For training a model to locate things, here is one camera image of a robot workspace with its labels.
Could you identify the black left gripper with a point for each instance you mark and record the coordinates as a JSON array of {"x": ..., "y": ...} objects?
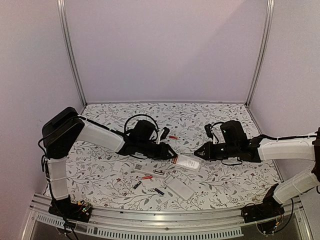
[{"x": 163, "y": 152}]

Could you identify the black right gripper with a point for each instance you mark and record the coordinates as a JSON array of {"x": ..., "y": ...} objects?
[{"x": 211, "y": 156}]

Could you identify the white remote with green logo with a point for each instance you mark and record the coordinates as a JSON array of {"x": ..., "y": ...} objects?
[{"x": 188, "y": 162}]

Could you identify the red orange battery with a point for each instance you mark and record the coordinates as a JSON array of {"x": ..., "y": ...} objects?
[
  {"x": 173, "y": 137},
  {"x": 147, "y": 177}
]

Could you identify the white remote with display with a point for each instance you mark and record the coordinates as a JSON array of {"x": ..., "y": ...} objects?
[{"x": 150, "y": 171}]

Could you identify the white remote control back up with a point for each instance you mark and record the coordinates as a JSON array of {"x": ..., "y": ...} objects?
[{"x": 178, "y": 187}]

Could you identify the white battery cover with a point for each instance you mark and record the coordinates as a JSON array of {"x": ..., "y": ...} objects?
[{"x": 117, "y": 166}]

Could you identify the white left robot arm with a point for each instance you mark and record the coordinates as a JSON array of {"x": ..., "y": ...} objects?
[{"x": 67, "y": 128}]

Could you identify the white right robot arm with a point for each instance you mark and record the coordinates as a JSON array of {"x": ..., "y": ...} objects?
[{"x": 264, "y": 148}]

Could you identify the floral tablecloth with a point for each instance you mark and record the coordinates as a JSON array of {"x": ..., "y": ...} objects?
[{"x": 86, "y": 173}]

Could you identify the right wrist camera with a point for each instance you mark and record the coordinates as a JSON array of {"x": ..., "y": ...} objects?
[{"x": 210, "y": 133}]

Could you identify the front aluminium rail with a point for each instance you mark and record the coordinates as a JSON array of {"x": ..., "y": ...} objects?
[{"x": 123, "y": 224}]

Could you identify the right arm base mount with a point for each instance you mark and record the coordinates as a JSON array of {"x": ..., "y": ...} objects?
[{"x": 263, "y": 211}]

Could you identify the right aluminium frame post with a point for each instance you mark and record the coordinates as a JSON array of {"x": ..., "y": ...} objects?
[{"x": 262, "y": 51}]

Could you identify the aluminium frame post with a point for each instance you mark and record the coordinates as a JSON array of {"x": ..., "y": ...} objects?
[
  {"x": 61, "y": 7},
  {"x": 262, "y": 51}
]

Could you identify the left aluminium frame post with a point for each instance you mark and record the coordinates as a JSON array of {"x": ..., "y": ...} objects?
[{"x": 61, "y": 7}]

